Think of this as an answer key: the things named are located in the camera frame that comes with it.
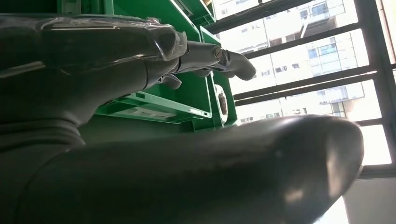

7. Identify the green crate with black coils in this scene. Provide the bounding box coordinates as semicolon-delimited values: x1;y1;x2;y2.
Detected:
198;26;239;128

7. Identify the large empty green crate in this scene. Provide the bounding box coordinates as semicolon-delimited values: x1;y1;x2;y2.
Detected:
57;0;215;125

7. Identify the dark window frame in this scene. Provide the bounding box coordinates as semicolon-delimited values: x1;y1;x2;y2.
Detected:
204;0;396;181

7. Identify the dark wrapped wire coil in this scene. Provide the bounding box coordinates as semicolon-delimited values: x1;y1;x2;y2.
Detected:
216;84;230;125

